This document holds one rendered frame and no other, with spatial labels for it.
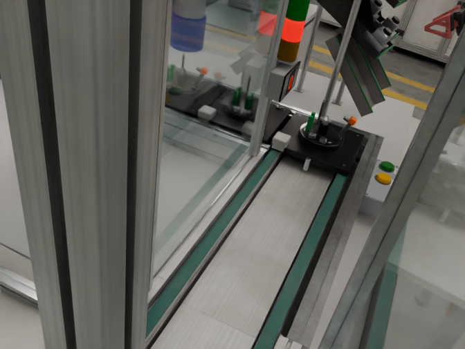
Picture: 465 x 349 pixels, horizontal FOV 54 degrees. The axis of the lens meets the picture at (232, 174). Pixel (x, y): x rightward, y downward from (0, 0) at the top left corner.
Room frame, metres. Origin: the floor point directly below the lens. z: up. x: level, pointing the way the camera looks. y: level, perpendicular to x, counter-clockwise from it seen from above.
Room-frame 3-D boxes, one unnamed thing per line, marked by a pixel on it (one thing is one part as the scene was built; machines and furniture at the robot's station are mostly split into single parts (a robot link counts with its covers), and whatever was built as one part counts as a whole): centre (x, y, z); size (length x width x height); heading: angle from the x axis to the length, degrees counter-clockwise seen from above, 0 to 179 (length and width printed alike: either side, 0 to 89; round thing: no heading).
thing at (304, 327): (0.94, -0.31, 0.91); 0.89 x 0.06 x 0.11; 162
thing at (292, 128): (1.25, -0.25, 0.96); 0.24 x 0.24 x 0.02; 72
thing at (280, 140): (1.18, -0.12, 0.97); 0.05 x 0.05 x 0.04; 72
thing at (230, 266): (0.97, -0.13, 0.91); 0.84 x 0.28 x 0.10; 162
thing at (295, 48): (1.10, -0.08, 1.28); 0.05 x 0.05 x 0.05
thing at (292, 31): (1.10, -0.08, 1.33); 0.05 x 0.05 x 0.05
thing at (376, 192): (1.10, -0.43, 0.93); 0.21 x 0.07 x 0.06; 162
